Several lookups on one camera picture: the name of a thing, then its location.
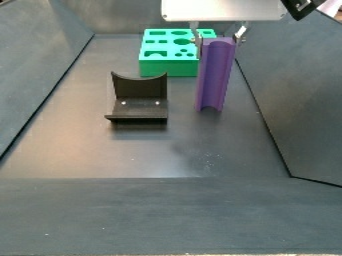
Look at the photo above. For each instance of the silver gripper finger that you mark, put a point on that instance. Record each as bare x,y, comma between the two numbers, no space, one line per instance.
241,32
197,40

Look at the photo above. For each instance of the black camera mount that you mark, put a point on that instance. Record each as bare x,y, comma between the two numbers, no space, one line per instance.
300,8

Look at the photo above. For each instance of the purple arch block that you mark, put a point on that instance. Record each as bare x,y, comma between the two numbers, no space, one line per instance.
218,53

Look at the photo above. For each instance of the black curved holder bracket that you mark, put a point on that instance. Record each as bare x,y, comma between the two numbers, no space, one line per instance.
141,98

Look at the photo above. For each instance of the green shape sorter board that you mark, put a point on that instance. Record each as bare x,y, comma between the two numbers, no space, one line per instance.
167,52

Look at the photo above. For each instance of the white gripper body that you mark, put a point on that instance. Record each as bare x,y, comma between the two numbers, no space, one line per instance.
222,10

